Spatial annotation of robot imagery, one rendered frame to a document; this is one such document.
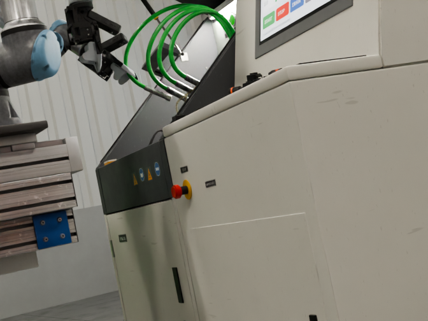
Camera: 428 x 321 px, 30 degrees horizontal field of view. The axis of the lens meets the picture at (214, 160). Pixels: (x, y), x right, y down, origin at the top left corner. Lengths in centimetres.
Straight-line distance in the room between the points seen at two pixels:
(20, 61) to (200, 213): 58
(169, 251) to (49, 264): 688
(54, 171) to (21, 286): 697
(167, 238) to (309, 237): 77
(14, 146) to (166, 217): 47
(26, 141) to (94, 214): 726
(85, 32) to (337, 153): 116
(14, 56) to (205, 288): 75
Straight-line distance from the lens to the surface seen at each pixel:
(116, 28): 254
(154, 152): 223
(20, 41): 203
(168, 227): 223
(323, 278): 154
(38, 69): 202
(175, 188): 202
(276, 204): 164
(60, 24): 281
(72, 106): 944
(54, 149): 208
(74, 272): 919
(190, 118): 196
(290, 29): 199
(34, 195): 205
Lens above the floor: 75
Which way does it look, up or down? 3 degrees up
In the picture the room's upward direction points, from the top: 11 degrees counter-clockwise
